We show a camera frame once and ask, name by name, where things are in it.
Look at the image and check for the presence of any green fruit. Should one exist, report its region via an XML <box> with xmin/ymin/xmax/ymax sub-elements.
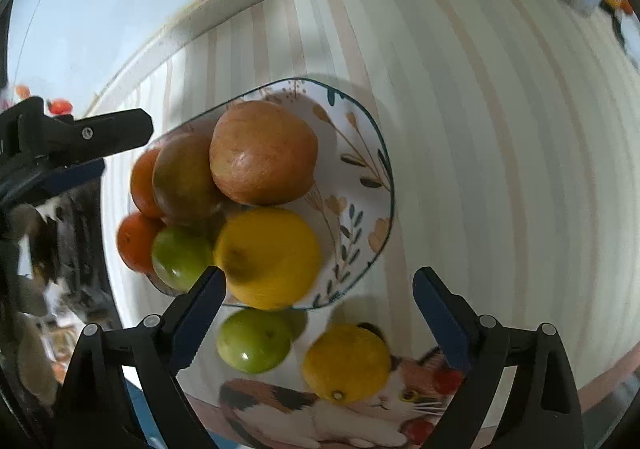
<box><xmin>216</xmin><ymin>308</ymin><xmax>308</xmax><ymax>374</ymax></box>
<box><xmin>151</xmin><ymin>226</ymin><xmax>213</xmax><ymax>293</ymax></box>

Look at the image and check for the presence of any yellow lemon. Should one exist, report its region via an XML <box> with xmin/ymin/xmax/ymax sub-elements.
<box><xmin>213</xmin><ymin>207</ymin><xmax>323</xmax><ymax>311</ymax></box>
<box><xmin>302</xmin><ymin>325</ymin><xmax>392</xmax><ymax>405</ymax></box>

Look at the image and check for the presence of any upper orange tangerine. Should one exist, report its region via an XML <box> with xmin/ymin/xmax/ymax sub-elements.
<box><xmin>130</xmin><ymin>148</ymin><xmax>164</xmax><ymax>219</ymax></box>

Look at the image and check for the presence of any orange tangerine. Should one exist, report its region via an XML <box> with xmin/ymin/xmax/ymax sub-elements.
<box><xmin>130</xmin><ymin>148</ymin><xmax>164</xmax><ymax>219</ymax></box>
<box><xmin>116</xmin><ymin>212</ymin><xmax>165</xmax><ymax>275</ymax></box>

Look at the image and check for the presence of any black gas stove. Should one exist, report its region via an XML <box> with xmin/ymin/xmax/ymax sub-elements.
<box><xmin>32</xmin><ymin>180</ymin><xmax>122</xmax><ymax>330</ymax></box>

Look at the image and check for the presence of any green fruit in plate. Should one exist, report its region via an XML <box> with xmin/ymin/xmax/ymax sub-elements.
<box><xmin>151</xmin><ymin>226</ymin><xmax>213</xmax><ymax>293</ymax></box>

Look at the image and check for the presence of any lower orange tangerine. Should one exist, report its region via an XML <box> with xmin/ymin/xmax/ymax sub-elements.
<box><xmin>116</xmin><ymin>212</ymin><xmax>165</xmax><ymax>275</ymax></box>

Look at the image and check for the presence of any dark red-green apple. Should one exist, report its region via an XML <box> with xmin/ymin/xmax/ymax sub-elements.
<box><xmin>152</xmin><ymin>132</ymin><xmax>224</xmax><ymax>221</ymax></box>

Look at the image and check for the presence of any yellow lemon in plate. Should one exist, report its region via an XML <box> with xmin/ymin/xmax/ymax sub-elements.
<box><xmin>213</xmin><ymin>207</ymin><xmax>323</xmax><ymax>311</ymax></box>

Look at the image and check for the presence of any large red apple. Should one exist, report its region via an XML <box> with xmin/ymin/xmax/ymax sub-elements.
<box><xmin>209</xmin><ymin>100</ymin><xmax>318</xmax><ymax>206</ymax></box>

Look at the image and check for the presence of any floral ceramic fruit plate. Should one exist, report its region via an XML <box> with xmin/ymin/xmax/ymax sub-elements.
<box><xmin>146</xmin><ymin>77</ymin><xmax>395</xmax><ymax>310</ymax></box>

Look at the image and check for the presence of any striped cat table mat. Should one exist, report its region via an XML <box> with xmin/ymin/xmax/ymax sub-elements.
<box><xmin>99</xmin><ymin>0</ymin><xmax>639</xmax><ymax>448</ymax></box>

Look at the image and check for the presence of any white folded paper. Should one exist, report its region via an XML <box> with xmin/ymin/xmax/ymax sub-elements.
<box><xmin>614</xmin><ymin>9</ymin><xmax>640</xmax><ymax>70</ymax></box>

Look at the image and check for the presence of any colourful fruit wall sticker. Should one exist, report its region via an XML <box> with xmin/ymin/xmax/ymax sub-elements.
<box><xmin>1</xmin><ymin>84</ymin><xmax>74</xmax><ymax>116</ymax></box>

